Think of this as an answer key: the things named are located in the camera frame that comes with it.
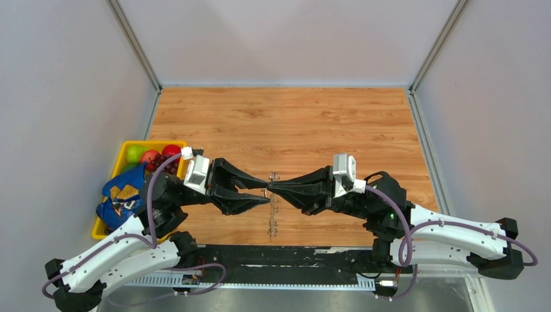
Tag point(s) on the blue chip bag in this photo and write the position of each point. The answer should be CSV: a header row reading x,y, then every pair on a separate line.
x,y
122,197

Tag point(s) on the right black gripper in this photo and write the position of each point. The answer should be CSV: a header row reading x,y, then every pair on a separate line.
x,y
312,192

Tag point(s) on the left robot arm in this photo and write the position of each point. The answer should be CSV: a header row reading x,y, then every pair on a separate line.
x,y
149,239

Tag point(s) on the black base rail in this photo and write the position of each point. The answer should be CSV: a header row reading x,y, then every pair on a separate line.
x,y
286,265

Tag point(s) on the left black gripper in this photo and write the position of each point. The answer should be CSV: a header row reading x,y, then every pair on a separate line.
x,y
221,183

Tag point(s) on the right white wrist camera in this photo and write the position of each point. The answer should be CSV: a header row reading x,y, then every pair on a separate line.
x,y
344,176

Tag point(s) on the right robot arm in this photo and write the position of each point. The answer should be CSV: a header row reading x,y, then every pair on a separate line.
x,y
406,233

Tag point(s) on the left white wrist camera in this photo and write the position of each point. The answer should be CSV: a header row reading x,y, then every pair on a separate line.
x,y
197,171

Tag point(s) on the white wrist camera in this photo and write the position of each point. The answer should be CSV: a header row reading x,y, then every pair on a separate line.
x,y
344,176
197,171

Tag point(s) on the red apple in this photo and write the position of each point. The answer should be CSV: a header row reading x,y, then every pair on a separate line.
x,y
170,150
151,159

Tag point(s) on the green pear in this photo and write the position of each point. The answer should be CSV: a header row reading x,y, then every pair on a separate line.
x,y
134,153

